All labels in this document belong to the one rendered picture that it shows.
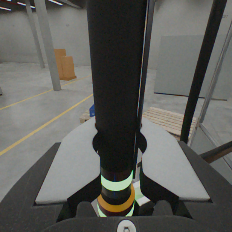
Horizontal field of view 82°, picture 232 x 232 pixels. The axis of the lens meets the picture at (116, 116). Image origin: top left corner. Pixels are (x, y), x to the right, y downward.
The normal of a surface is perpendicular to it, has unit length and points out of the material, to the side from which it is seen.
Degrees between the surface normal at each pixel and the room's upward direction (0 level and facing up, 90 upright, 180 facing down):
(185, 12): 90
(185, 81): 90
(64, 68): 90
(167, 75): 90
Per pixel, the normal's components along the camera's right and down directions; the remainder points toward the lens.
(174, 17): -0.32, 0.44
